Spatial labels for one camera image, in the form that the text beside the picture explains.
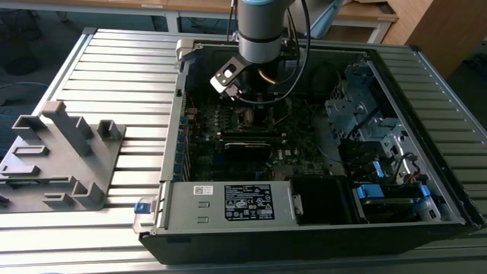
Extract wooden desk white frame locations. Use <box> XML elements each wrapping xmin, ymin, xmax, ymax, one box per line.
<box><xmin>167</xmin><ymin>0</ymin><xmax>399</xmax><ymax>44</ymax></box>
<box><xmin>0</xmin><ymin>0</ymin><xmax>171</xmax><ymax>33</ymax></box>

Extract green ram stick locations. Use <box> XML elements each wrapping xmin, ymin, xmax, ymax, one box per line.
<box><xmin>5</xmin><ymin>178</ymin><xmax>72</xmax><ymax>186</ymax></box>

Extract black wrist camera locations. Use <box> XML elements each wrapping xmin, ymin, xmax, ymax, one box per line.
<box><xmin>279</xmin><ymin>39</ymin><xmax>304</xmax><ymax>62</ymax></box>

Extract green motherboard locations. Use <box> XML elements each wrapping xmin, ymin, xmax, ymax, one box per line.
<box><xmin>181</xmin><ymin>94</ymin><xmax>336</xmax><ymax>183</ymax></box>

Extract copper coloured tube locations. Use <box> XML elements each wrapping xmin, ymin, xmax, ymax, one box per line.
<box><xmin>257</xmin><ymin>69</ymin><xmax>280</xmax><ymax>86</ymax></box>

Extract cpu socket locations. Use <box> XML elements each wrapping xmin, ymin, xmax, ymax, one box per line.
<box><xmin>236</xmin><ymin>107</ymin><xmax>277</xmax><ymax>132</ymax></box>

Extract black plastic duct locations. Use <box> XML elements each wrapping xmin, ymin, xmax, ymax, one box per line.
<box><xmin>289</xmin><ymin>174</ymin><xmax>359</xmax><ymax>227</ymax></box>

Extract silver drive cage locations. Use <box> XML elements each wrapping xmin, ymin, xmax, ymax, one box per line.
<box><xmin>325</xmin><ymin>62</ymin><xmax>433</xmax><ymax>183</ymax></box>

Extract ram slot white clips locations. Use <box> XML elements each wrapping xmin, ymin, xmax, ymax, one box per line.
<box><xmin>221</xmin><ymin>138</ymin><xmax>288</xmax><ymax>144</ymax></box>
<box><xmin>217</xmin><ymin>130</ymin><xmax>288</xmax><ymax>136</ymax></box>

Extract blue case latch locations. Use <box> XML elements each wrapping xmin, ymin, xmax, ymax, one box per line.
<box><xmin>131</xmin><ymin>196</ymin><xmax>160</xmax><ymax>232</ymax></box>

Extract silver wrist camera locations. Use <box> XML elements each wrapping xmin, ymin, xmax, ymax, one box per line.
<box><xmin>208</xmin><ymin>55</ymin><xmax>248</xmax><ymax>95</ymax></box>

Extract silver power supply unit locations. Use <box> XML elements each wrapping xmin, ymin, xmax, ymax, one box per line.
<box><xmin>149</xmin><ymin>180</ymin><xmax>299</xmax><ymax>231</ymax></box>

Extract blue disk carrier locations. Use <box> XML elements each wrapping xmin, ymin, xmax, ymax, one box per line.
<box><xmin>352</xmin><ymin>184</ymin><xmax>433</xmax><ymax>223</ymax></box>

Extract black pc case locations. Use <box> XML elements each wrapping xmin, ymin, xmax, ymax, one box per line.
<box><xmin>137</xmin><ymin>38</ymin><xmax>487</xmax><ymax>266</ymax></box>

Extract grey parts rack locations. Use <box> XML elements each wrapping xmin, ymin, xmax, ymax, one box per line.
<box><xmin>0</xmin><ymin>100</ymin><xmax>127</xmax><ymax>213</ymax></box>

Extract beige case latch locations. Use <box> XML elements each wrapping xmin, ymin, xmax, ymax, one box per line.
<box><xmin>173</xmin><ymin>38</ymin><xmax>196</xmax><ymax>70</ymax></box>

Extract thin black cable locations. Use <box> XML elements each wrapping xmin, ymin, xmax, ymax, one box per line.
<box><xmin>284</xmin><ymin>5</ymin><xmax>304</xmax><ymax>86</ymax></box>

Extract black graphics card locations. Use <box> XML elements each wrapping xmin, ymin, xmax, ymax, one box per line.
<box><xmin>223</xmin><ymin>141</ymin><xmax>273</xmax><ymax>172</ymax></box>

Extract black hard disk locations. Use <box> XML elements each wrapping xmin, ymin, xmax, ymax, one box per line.
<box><xmin>360</xmin><ymin>199</ymin><xmax>416</xmax><ymax>224</ymax></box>

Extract blue floor cable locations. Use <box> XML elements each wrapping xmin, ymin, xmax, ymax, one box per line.
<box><xmin>0</xmin><ymin>80</ymin><xmax>50</xmax><ymax>119</ymax></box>

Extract wooden cabinet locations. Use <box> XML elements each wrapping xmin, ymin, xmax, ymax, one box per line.
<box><xmin>381</xmin><ymin>0</ymin><xmax>487</xmax><ymax>79</ymax></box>

